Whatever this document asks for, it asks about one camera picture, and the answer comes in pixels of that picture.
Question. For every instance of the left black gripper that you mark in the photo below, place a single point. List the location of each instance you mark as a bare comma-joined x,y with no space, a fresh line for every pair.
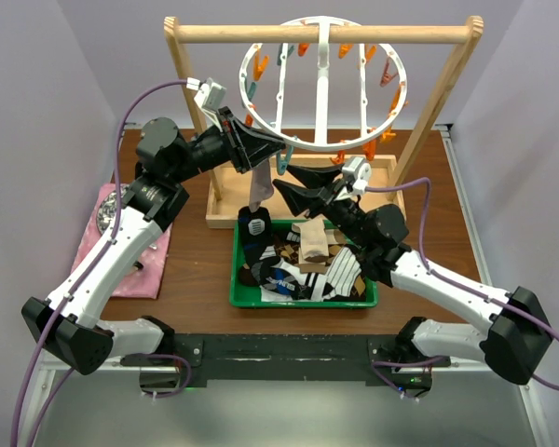
246,146

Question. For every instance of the white round clip hanger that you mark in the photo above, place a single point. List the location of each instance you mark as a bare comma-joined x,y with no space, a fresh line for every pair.
254,64

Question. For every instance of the green plastic bin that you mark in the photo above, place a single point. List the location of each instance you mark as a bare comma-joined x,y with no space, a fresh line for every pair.
243,296

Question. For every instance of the black blue sports sock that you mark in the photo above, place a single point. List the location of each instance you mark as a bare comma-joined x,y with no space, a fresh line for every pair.
265,264

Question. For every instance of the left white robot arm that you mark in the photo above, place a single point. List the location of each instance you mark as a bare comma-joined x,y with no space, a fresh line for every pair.
68,322

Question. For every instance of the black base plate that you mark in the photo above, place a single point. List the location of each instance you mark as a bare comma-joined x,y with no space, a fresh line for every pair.
279,357

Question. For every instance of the grey sock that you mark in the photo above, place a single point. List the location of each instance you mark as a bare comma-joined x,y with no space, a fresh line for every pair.
261,187

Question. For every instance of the wooden hanger rack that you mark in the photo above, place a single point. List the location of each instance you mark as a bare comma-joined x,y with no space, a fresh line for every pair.
388,172

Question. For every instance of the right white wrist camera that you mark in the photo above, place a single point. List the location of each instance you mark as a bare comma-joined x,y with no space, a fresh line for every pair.
357,173

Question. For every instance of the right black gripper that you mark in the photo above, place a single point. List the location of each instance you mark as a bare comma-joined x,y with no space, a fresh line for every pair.
316,199

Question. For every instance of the white black striped sock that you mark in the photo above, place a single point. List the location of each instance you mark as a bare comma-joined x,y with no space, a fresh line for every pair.
341,275

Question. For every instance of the beige tan sock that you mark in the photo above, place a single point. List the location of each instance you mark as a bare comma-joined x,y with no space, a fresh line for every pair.
318,245

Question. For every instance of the blue patterned plate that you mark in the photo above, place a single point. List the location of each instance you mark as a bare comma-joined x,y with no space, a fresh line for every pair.
106,210

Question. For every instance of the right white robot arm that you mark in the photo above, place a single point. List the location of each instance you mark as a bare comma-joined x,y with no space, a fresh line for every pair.
506,330

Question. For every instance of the pink cloth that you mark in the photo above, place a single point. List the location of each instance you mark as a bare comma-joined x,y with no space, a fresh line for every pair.
144,278

